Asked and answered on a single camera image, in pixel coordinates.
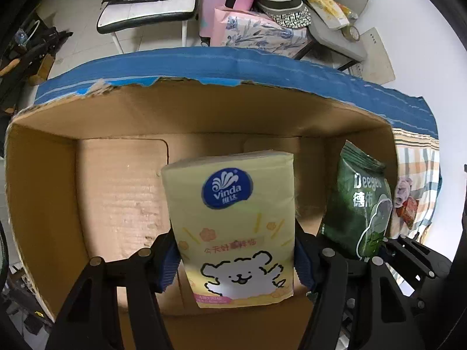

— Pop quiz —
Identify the red floral wipes pack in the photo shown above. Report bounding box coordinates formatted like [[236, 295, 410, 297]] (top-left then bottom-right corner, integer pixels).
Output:
[[396, 196, 419, 229]]

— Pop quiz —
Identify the green wipes pack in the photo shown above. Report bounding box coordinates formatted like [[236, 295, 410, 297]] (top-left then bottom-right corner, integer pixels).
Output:
[[319, 141, 393, 261]]

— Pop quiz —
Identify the yellow Vinda tissue pack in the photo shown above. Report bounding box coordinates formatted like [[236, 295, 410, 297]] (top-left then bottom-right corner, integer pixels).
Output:
[[161, 151, 295, 309]]

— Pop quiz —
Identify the purple plush toy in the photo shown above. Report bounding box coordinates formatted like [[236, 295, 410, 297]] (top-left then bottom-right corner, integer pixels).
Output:
[[393, 176, 412, 209]]

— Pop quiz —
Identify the plaid checkered blanket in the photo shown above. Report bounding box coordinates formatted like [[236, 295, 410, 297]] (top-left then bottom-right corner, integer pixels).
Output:
[[34, 48, 441, 239]]

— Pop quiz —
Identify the open cardboard box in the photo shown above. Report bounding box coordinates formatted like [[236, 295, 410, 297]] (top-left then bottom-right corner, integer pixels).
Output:
[[3, 76, 401, 350]]

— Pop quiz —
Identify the brown tape roll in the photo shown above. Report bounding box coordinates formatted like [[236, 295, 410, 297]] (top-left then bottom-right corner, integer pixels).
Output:
[[341, 24, 360, 42]]

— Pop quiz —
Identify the grey office chair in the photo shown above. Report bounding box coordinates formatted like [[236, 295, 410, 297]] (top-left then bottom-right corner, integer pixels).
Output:
[[295, 0, 369, 71]]

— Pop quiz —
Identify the yellow snack box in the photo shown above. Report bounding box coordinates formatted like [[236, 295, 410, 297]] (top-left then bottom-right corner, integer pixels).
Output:
[[307, 0, 358, 31]]

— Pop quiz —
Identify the floral pink package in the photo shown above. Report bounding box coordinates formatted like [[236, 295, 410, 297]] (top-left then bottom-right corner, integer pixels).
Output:
[[210, 8, 311, 58]]

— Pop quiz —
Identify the white black chair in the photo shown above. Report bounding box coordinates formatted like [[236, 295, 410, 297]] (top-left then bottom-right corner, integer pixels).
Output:
[[97, 0, 198, 54]]

